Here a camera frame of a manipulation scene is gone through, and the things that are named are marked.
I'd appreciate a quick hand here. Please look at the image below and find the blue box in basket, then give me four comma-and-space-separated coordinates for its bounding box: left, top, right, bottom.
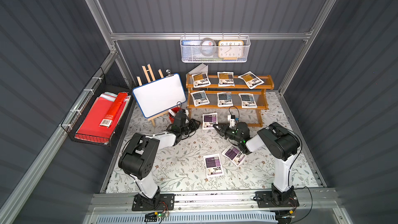
181, 40, 202, 46

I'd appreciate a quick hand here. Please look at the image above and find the yellow coffee bag top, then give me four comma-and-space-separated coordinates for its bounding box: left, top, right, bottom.
191, 72, 211, 88

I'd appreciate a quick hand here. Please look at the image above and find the red cup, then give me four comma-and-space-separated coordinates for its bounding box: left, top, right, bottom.
168, 106, 181, 123

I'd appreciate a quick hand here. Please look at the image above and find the white coffee bag face-down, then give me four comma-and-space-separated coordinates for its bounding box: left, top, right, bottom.
238, 93, 258, 109

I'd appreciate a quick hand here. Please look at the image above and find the yellow square clock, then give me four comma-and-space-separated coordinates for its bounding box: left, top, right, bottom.
218, 40, 244, 60

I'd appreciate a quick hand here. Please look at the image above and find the dark blue coffee bag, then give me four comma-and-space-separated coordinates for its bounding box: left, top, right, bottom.
217, 92, 233, 107

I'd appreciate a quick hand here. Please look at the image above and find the black wire side basket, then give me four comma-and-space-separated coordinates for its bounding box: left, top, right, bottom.
61, 68, 133, 147

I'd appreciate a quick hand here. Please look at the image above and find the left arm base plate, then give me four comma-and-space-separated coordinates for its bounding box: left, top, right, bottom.
132, 193, 175, 212

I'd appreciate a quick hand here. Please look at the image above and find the red folder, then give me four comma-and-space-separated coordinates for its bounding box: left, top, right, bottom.
75, 92, 131, 144

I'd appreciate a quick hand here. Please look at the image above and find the dark blue coffee bag under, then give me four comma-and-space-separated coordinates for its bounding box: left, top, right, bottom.
190, 90, 210, 107

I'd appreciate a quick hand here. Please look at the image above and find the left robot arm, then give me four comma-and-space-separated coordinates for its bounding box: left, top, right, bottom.
118, 110, 201, 201

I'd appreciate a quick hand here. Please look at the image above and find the round grey tape roll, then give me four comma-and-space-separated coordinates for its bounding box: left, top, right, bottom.
200, 38, 216, 58

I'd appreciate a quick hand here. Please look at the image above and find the wooden easel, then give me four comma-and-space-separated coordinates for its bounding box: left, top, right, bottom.
136, 64, 169, 127

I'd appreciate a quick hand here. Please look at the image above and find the yellow coffee bag front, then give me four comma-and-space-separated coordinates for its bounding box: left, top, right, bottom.
238, 72, 264, 89

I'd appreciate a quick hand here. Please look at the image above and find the purple coffee bag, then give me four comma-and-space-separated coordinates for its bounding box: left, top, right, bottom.
222, 145, 247, 167
203, 153, 224, 178

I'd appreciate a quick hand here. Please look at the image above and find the red long box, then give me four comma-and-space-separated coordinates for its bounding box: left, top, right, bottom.
100, 92, 128, 127

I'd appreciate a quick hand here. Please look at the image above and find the whiteboard with blue frame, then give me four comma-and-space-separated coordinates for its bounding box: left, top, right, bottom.
132, 73, 187, 119

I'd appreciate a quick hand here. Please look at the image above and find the white wire wall basket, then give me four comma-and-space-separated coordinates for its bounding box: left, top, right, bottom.
180, 34, 251, 63

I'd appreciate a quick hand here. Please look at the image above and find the wooden two-tier shelf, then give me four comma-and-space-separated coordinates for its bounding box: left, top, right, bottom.
186, 72, 274, 127

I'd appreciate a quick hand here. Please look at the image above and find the yellow coffee bag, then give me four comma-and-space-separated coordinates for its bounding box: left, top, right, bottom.
238, 72, 264, 89
191, 72, 211, 88
217, 72, 235, 87

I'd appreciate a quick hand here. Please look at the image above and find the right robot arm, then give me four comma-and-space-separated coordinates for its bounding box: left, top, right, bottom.
212, 122, 301, 205

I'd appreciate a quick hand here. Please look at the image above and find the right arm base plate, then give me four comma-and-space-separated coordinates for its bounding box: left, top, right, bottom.
253, 191, 300, 208

